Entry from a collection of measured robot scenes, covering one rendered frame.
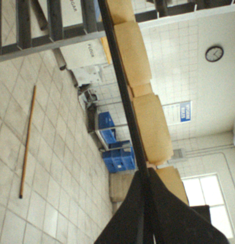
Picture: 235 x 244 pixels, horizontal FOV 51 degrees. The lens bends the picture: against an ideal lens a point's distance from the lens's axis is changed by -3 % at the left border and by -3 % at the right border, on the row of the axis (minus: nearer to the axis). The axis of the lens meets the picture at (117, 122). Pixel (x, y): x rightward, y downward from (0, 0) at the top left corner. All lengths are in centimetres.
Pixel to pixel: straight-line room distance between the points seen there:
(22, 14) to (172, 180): 68
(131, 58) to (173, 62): 433
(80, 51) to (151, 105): 329
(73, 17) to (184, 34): 185
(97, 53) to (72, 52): 34
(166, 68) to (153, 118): 441
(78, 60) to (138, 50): 337
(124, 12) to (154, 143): 11
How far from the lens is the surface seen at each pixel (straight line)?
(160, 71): 459
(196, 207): 64
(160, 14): 66
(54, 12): 73
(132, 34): 18
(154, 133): 16
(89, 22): 68
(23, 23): 76
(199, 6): 68
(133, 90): 24
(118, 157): 519
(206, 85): 507
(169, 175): 17
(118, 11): 21
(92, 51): 343
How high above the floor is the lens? 116
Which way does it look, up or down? 8 degrees down
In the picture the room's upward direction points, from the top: 80 degrees clockwise
